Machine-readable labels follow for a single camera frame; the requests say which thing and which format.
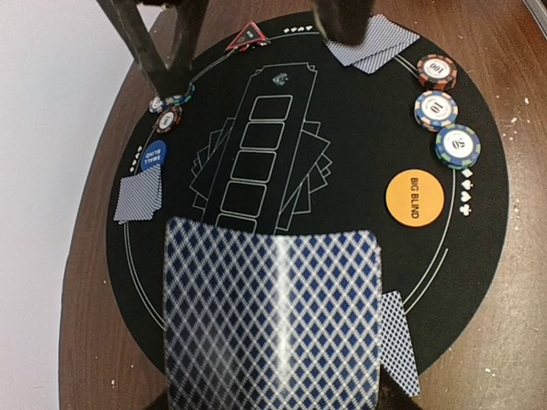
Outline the blue backed card deck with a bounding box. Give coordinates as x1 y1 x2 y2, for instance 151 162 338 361
163 217 382 409

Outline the round black poker mat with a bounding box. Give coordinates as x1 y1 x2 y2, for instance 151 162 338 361
106 13 509 371

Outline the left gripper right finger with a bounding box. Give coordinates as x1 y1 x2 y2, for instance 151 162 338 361
378 365 421 410

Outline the blue white chip bottom mat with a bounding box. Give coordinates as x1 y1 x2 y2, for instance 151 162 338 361
414 91 459 132

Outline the face down cards mat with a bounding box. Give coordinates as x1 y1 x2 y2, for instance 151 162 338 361
113 165 162 224
326 15 421 74
380 291 421 397

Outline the orange chip bottom mat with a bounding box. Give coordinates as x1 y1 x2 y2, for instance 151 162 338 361
416 54 457 91

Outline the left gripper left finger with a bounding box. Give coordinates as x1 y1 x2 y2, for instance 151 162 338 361
126 381 169 410

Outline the blue white chip mat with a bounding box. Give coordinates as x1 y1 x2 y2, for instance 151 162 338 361
414 91 459 132
149 97 168 114

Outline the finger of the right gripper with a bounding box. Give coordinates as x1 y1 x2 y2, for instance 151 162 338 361
311 0 375 45

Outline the blue white chip top mat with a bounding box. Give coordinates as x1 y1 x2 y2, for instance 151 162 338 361
149 97 168 114

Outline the green chip bottom mat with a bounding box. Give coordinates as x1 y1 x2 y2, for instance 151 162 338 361
434 124 481 170

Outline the orange big blind button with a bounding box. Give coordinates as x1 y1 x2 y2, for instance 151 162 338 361
385 168 444 228

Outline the face down cards top mat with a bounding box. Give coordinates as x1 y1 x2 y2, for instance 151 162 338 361
113 165 162 224

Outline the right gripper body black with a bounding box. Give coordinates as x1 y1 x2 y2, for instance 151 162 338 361
97 0 209 99

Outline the green blue chip top mat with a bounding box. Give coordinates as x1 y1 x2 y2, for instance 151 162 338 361
166 82 196 107

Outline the blue small blind button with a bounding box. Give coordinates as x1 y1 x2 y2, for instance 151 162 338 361
140 140 168 171

